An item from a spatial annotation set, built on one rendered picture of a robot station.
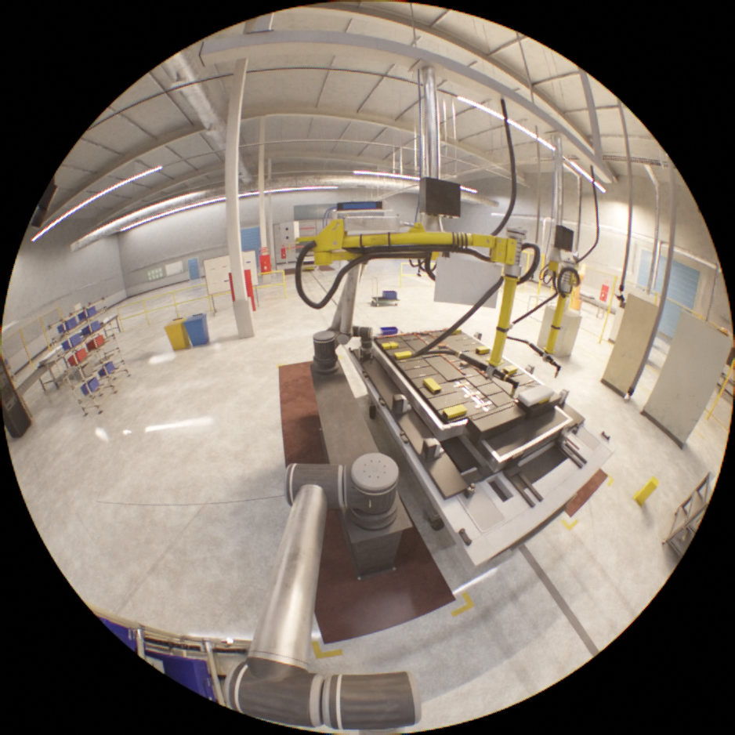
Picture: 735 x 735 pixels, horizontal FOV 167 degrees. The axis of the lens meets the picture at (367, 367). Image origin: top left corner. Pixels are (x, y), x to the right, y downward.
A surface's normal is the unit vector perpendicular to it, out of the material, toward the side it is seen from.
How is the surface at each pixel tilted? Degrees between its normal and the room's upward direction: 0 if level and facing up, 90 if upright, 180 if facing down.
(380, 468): 0
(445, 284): 90
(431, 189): 90
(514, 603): 0
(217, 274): 90
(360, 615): 0
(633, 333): 90
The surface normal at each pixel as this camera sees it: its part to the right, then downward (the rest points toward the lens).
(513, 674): 0.00, -0.87
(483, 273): -0.15, 0.49
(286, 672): 0.56, -0.82
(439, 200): 0.30, 0.47
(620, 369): -0.95, 0.15
